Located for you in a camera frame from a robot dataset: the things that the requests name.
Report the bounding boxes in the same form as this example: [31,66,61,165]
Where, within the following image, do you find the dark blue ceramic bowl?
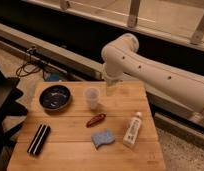
[39,85,72,111]

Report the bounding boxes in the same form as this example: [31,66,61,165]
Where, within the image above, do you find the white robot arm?
[101,33,204,115]

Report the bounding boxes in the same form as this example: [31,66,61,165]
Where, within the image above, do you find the clear plastic cup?
[84,87,100,110]

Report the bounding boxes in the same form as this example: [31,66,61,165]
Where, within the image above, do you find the blue sponge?
[91,130,115,149]

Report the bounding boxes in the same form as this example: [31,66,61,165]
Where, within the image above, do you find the white tube bottle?
[123,112,142,148]

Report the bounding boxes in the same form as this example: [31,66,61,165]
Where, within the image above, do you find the blue object on floor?
[45,73,60,82]

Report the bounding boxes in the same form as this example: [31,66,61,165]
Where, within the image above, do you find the black white striped box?
[27,124,51,156]

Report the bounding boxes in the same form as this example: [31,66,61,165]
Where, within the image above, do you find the metal railing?
[57,0,204,47]

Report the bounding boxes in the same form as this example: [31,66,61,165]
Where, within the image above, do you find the black cable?
[15,46,46,78]

